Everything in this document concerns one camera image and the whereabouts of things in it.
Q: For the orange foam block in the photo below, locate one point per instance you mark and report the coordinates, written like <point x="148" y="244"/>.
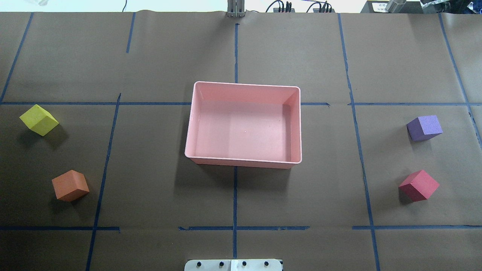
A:
<point x="70" y="186"/>

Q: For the purple foam block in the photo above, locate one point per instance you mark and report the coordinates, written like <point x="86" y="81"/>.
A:
<point x="423" y="128"/>

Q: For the red foam block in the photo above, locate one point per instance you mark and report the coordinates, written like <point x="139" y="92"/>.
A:
<point x="419" y="186"/>

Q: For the yellow foam block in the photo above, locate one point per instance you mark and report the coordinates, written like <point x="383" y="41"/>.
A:
<point x="39" y="120"/>

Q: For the pink plastic bin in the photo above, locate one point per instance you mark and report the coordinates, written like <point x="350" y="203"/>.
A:
<point x="247" y="125"/>

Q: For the white mounting plate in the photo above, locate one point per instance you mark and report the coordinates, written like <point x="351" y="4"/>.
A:
<point x="234" y="265"/>

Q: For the metal cup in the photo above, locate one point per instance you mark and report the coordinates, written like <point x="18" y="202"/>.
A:
<point x="395" y="6"/>

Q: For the aluminium frame post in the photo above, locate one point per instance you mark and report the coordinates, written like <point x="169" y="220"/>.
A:
<point x="236" y="9"/>

